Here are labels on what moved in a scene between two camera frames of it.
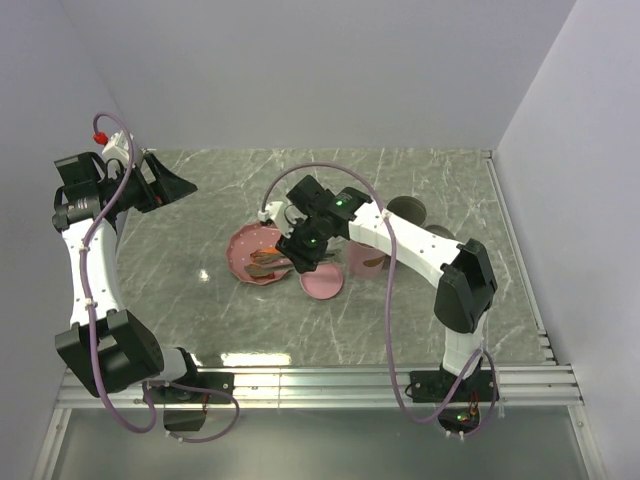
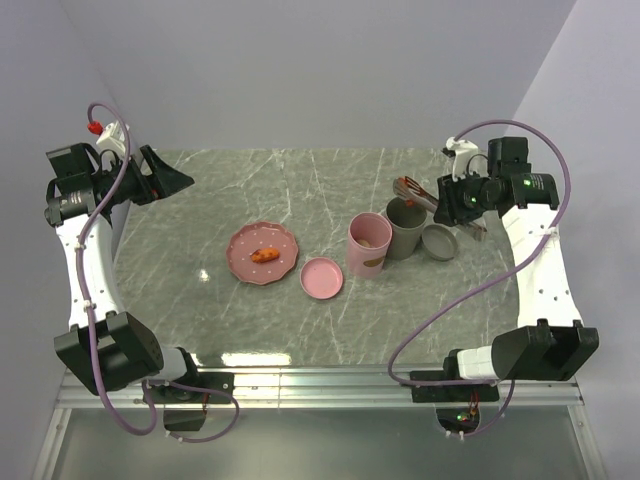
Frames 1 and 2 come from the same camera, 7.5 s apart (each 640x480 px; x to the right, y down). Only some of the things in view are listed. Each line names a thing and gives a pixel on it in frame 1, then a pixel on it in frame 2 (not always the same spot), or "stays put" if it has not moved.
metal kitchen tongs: (276, 264) → (411, 190)
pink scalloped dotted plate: (248, 240) stays put
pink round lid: (324, 283) stays put
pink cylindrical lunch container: (363, 261) stays put
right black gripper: (306, 261) → (450, 212)
